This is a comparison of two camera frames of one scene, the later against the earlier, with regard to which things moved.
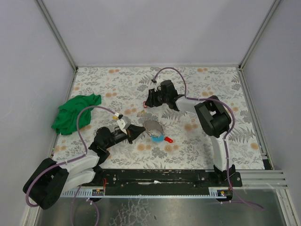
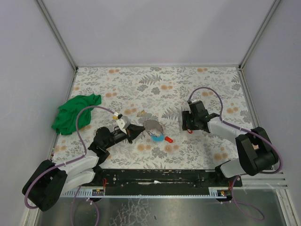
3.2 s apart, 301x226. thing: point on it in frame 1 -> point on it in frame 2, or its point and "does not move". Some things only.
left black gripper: [129, 135] does not move
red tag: [168, 139] does not move
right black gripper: [153, 98] -> [186, 120]
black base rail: [162, 181] does not move
